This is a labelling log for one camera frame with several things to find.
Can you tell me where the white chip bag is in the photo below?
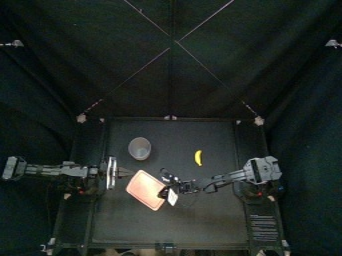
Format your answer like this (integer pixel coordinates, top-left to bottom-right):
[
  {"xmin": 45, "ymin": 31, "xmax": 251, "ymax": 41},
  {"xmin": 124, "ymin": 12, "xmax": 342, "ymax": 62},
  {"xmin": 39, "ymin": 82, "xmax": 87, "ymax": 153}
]
[{"xmin": 164, "ymin": 187, "xmax": 180, "ymax": 207}]

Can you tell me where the pink rectangular plate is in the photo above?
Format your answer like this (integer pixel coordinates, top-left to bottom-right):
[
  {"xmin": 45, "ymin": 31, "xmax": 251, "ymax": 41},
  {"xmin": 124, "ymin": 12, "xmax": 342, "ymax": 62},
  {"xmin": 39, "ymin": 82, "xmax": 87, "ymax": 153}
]
[{"xmin": 124, "ymin": 169, "xmax": 168, "ymax": 212}]

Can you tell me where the grey plastic cup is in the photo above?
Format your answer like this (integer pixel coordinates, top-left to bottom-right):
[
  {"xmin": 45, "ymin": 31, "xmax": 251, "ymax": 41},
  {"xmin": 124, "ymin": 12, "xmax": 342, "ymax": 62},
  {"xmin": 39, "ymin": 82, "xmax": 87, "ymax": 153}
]
[{"xmin": 127, "ymin": 136, "xmax": 153, "ymax": 162}]

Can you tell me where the yellow toy banana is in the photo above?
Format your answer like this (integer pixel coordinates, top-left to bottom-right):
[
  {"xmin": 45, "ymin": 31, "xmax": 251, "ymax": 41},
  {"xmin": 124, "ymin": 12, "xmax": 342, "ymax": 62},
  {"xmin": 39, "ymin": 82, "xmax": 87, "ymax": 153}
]
[{"xmin": 192, "ymin": 149, "xmax": 204, "ymax": 167}]

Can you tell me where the white printed label sticker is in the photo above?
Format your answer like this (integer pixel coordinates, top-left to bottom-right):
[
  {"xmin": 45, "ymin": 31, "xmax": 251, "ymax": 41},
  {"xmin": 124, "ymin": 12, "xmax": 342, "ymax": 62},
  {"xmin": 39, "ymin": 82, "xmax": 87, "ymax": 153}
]
[{"xmin": 248, "ymin": 214, "xmax": 276, "ymax": 244}]

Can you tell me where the thin diagonal brace cord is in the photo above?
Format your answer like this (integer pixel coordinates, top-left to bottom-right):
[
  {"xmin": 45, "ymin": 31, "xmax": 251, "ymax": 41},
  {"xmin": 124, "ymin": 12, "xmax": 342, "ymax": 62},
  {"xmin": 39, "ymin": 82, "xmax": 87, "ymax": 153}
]
[
  {"xmin": 123, "ymin": 0, "xmax": 259, "ymax": 116},
  {"xmin": 81, "ymin": 0, "xmax": 235, "ymax": 114}
]

